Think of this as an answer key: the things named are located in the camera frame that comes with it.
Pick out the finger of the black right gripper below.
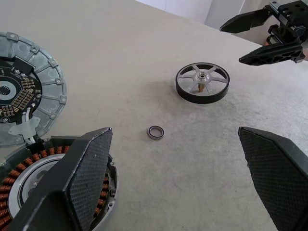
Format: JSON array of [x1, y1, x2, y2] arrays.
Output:
[[238, 41, 304, 66], [219, 9, 273, 34]]

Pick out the black rotor wheel silver spokes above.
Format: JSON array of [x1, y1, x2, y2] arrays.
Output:
[[175, 61, 232, 105]]

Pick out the motor stator housing copper coils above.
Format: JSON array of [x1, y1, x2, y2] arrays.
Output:
[[0, 136, 119, 231]]

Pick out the small silver bearing ring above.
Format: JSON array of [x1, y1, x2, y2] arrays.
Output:
[[147, 125, 166, 140]]

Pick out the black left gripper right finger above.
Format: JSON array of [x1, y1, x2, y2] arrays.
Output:
[[237, 126, 308, 231]]

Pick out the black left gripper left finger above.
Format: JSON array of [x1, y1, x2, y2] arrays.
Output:
[[7, 127, 113, 231]]

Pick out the silver motor cover with circuit board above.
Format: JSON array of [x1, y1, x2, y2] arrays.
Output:
[[0, 31, 68, 148]]

